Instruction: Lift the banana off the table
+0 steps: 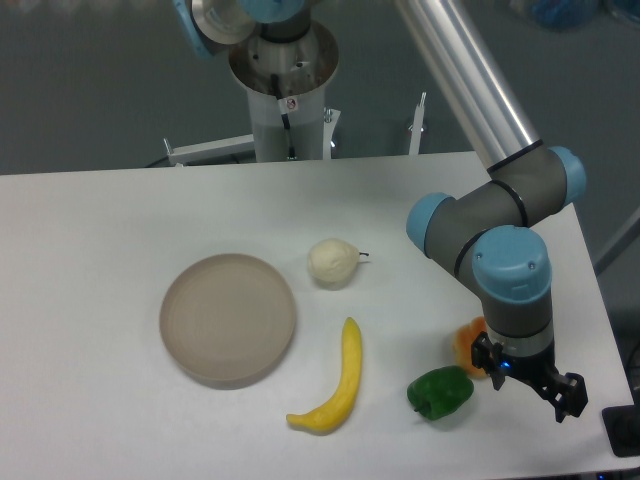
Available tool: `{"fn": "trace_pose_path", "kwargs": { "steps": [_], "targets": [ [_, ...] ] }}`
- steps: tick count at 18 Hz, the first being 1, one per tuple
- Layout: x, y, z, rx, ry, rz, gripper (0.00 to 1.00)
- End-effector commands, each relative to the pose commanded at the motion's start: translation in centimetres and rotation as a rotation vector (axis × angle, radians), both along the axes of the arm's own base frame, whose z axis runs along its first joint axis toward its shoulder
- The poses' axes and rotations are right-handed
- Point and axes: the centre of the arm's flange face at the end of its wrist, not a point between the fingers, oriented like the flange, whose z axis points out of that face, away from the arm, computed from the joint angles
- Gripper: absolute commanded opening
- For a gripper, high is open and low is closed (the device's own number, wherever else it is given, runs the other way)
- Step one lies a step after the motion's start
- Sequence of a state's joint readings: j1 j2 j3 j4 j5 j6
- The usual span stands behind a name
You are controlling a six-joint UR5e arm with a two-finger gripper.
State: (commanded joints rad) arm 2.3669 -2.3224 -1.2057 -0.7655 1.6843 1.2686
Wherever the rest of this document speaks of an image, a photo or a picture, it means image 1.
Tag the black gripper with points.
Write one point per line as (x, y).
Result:
(565, 392)

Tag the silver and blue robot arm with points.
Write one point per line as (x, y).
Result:
(485, 239)

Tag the yellow banana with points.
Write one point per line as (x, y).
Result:
(330, 415)

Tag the orange bell pepper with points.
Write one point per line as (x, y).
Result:
(462, 342)

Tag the green bell pepper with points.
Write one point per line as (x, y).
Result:
(440, 392)

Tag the black device at table edge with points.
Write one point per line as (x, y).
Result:
(622, 427)

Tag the white pear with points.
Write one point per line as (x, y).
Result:
(332, 263)

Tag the beige round plate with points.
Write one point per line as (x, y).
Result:
(228, 320)

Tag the white metal bracket right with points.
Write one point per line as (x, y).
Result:
(417, 126)

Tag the white metal bracket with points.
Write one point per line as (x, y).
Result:
(209, 153)
(417, 126)

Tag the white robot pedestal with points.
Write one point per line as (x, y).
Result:
(294, 127)

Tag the white metal bracket left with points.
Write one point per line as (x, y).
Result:
(209, 153)

